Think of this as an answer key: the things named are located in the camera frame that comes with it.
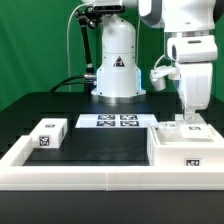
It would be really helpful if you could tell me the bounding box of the white flat base plate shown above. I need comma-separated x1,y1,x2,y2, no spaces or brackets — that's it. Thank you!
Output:
75,114,157,128

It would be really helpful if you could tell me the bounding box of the white door panel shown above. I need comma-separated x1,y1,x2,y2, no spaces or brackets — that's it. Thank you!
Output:
157,121,178,131
175,113,214,139

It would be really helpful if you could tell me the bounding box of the small white cabinet block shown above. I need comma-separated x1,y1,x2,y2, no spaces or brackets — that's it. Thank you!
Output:
30,118,68,149

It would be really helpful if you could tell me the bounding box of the black camera on mount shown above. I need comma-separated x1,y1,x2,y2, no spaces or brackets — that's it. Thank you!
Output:
93,0,125,13

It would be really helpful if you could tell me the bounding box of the white thin cable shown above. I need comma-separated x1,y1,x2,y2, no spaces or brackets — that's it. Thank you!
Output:
66,3,88,93

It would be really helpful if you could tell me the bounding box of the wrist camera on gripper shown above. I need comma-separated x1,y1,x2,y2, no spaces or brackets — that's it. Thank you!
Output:
150,65,180,91

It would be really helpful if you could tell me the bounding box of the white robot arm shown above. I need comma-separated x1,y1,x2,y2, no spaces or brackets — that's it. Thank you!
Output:
82,0,218,122

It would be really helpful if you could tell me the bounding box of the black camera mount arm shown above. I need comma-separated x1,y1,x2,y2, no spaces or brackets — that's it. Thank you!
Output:
75,6,101,75

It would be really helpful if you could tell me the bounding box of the white cabinet body box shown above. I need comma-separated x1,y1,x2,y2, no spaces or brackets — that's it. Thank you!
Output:
147,126,224,167

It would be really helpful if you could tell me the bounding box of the black cable bundle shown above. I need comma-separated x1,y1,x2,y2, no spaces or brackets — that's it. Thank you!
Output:
49,75,88,93

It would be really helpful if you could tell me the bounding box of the white U-shaped frame wall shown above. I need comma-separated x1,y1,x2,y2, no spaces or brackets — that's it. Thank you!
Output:
0,135,224,191

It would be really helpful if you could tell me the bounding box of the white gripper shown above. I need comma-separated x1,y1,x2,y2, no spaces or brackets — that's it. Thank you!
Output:
167,35,218,122

